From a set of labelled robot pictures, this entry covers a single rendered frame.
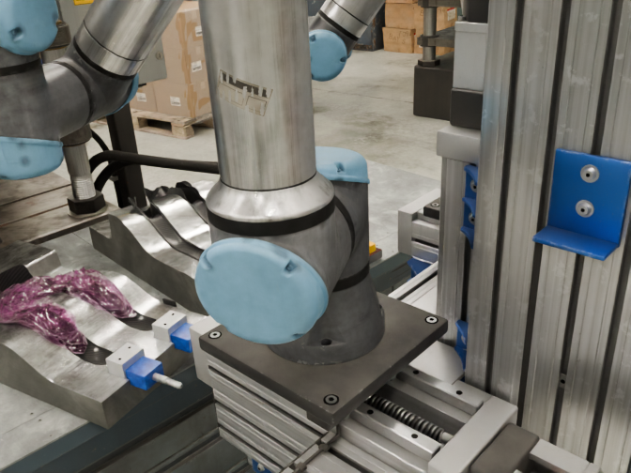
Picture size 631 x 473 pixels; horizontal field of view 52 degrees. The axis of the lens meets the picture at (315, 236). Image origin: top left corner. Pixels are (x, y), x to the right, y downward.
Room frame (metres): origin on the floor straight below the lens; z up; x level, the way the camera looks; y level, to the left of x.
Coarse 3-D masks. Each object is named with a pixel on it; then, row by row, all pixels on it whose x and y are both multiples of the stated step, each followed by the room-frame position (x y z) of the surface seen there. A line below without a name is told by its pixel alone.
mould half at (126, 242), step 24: (120, 216) 1.29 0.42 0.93; (144, 216) 1.30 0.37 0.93; (168, 216) 1.32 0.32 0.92; (192, 216) 1.34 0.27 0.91; (96, 240) 1.40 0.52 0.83; (120, 240) 1.30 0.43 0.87; (144, 240) 1.24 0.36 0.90; (192, 240) 1.26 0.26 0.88; (120, 264) 1.32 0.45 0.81; (144, 264) 1.23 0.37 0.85; (168, 264) 1.15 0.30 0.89; (192, 264) 1.14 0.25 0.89; (168, 288) 1.16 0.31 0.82; (192, 288) 1.09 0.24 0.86
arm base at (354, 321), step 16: (368, 272) 0.66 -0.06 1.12; (336, 288) 0.62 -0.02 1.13; (352, 288) 0.63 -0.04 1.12; (368, 288) 0.65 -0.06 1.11; (336, 304) 0.62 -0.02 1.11; (352, 304) 0.62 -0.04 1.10; (368, 304) 0.64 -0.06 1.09; (320, 320) 0.61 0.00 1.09; (336, 320) 0.61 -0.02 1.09; (352, 320) 0.61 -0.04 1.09; (368, 320) 0.63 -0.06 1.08; (384, 320) 0.66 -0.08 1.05; (304, 336) 0.61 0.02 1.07; (320, 336) 0.61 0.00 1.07; (336, 336) 0.61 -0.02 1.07; (352, 336) 0.61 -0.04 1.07; (368, 336) 0.62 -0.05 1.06; (288, 352) 0.61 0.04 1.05; (304, 352) 0.60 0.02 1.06; (320, 352) 0.60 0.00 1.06; (336, 352) 0.60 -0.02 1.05; (352, 352) 0.60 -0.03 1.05; (368, 352) 0.62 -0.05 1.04
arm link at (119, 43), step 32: (96, 0) 0.71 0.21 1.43; (128, 0) 0.68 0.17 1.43; (160, 0) 0.69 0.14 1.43; (96, 32) 0.70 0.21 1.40; (128, 32) 0.69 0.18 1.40; (160, 32) 0.71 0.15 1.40; (64, 64) 0.70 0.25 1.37; (96, 64) 0.70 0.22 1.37; (128, 64) 0.71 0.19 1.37; (96, 96) 0.70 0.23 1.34; (128, 96) 0.76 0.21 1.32
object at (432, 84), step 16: (432, 0) 5.10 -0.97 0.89; (448, 0) 5.01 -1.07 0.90; (432, 16) 5.14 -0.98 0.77; (432, 32) 5.14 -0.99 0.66; (448, 32) 5.33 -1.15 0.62; (432, 48) 5.14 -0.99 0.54; (432, 64) 5.11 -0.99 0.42; (448, 64) 5.17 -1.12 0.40; (416, 80) 5.15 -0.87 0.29; (432, 80) 5.05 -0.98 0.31; (448, 80) 4.96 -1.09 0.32; (416, 96) 5.14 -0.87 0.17; (432, 96) 5.05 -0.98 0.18; (448, 96) 4.96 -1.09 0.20; (416, 112) 5.14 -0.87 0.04; (432, 112) 5.05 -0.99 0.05; (448, 112) 4.96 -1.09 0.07
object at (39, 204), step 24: (0, 192) 1.87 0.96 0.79; (24, 192) 1.86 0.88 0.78; (48, 192) 1.85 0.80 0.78; (72, 192) 1.84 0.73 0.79; (0, 216) 1.69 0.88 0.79; (24, 216) 1.68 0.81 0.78; (48, 216) 1.67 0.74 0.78; (96, 216) 1.65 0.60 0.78; (0, 240) 1.51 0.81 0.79; (24, 240) 1.52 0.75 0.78; (48, 240) 1.55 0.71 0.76
